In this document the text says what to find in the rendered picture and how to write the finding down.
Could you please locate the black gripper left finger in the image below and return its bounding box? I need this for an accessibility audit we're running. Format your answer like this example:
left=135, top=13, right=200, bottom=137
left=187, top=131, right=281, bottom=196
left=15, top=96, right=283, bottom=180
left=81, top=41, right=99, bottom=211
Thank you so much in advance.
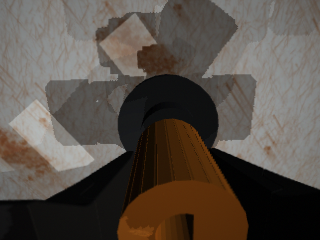
left=0, top=151, right=135, bottom=240

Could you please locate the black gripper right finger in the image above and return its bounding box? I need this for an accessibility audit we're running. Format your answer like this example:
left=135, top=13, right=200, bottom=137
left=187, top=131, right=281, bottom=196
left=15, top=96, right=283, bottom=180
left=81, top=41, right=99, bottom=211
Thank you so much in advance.
left=208, top=148, right=320, bottom=240

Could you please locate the orange knob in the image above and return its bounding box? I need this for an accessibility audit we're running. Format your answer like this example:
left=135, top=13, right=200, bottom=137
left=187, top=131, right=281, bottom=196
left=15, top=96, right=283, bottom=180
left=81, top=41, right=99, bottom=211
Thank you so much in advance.
left=117, top=119, right=249, bottom=240

